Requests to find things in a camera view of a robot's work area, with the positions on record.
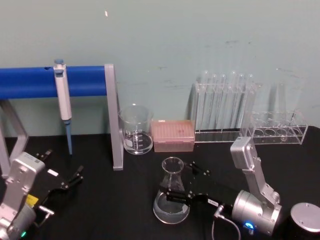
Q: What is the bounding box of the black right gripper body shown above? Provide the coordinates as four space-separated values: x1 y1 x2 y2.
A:
189 174 240 217

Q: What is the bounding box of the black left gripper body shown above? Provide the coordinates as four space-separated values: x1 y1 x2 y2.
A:
29 161 69 209

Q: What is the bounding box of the clear glass conical flask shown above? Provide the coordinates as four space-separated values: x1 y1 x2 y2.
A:
152 156 191 225

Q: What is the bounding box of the tall clear acrylic tube rack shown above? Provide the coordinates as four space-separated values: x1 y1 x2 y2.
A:
193 80 259 144

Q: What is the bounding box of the pink pipette tip box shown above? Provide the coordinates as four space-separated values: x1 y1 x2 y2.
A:
150 119 197 153

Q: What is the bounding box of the black table cloth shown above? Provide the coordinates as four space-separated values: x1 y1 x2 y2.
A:
0 124 320 240

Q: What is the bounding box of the white and blue pipette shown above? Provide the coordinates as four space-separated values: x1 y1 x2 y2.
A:
53 58 74 156

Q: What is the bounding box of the clear glass beaker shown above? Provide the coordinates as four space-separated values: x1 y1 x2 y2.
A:
117 104 154 156

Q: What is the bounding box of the clear glass test tube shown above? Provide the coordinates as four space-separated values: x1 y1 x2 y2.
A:
235 72 247 129
210 72 221 131
228 70 239 130
243 72 256 126
219 72 230 130
200 69 212 131

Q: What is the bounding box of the blue bar pipette stand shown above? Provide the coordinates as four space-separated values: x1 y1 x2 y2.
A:
0 63 125 179

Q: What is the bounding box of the low clear acrylic holed rack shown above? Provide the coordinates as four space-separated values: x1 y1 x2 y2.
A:
245 110 309 146

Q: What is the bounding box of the wide clear glass tube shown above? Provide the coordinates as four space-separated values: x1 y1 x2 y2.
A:
275 67 307 121

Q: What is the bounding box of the right gripper cable with plug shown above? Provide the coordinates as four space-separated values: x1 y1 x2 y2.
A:
211 204 242 240

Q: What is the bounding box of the gripper cable with plug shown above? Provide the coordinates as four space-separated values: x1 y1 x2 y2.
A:
34 205 55 230
211 204 242 240

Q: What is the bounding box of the left gripper cable with plug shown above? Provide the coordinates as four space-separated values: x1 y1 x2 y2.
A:
34 205 55 230

